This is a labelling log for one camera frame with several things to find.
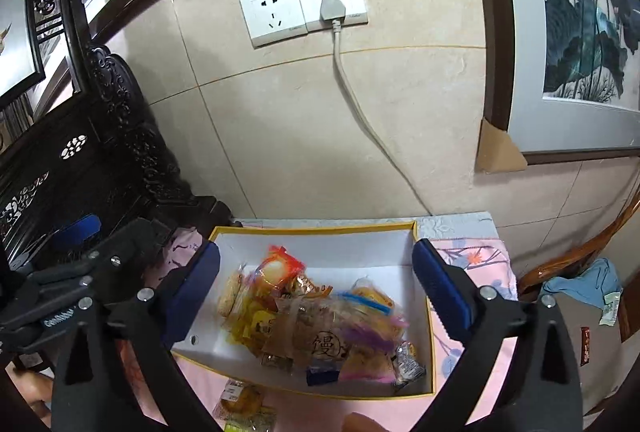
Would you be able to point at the round brown biscuit packet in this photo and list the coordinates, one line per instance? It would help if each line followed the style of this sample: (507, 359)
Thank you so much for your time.
(231, 297)

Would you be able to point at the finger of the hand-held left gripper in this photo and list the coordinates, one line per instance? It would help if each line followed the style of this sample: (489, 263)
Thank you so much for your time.
(80, 229)
(135, 239)

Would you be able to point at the clear bun packet black print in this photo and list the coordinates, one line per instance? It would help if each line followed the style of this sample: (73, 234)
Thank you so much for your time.
(320, 337)

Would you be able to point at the pink printed blanket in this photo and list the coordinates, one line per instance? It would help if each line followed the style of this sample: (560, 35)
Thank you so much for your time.
(470, 262)

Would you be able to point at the orange printed snack packet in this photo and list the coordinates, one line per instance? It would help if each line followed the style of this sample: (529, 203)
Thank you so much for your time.
(277, 269)

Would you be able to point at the red and black packet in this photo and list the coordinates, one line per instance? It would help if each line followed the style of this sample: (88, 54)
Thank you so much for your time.
(590, 346)

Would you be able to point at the small silver candy wrapper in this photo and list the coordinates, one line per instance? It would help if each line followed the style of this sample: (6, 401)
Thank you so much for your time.
(407, 362)

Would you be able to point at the framed lotus painting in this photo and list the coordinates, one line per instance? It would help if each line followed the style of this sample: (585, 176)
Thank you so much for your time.
(575, 37)

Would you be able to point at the yellow cardboard box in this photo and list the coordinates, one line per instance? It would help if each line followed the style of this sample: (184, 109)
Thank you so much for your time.
(320, 244)

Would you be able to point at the black framed picture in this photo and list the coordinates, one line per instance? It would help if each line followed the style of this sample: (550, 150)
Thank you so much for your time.
(15, 37)

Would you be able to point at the small white packet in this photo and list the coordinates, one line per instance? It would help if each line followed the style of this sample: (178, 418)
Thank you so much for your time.
(610, 309)

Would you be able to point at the clear brown cake packet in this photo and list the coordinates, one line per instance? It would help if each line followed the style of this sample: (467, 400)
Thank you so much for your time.
(245, 404)

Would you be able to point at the blue cloth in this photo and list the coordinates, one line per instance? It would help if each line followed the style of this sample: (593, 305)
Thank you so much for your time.
(585, 284)

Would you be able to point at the cardboard corner protector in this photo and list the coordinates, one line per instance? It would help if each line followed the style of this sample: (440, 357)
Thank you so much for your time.
(495, 152)

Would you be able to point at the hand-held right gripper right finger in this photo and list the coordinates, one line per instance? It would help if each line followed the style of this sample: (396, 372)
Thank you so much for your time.
(445, 287)

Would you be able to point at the wooden chair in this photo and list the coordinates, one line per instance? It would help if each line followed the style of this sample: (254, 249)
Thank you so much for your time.
(565, 262)

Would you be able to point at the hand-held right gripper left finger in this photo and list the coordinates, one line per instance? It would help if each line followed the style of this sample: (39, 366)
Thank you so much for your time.
(200, 282)

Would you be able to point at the blue snack packet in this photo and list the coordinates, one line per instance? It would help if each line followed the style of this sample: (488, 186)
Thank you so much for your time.
(322, 377)

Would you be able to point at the yellow long sachet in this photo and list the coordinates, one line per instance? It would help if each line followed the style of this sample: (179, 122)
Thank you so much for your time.
(250, 324)

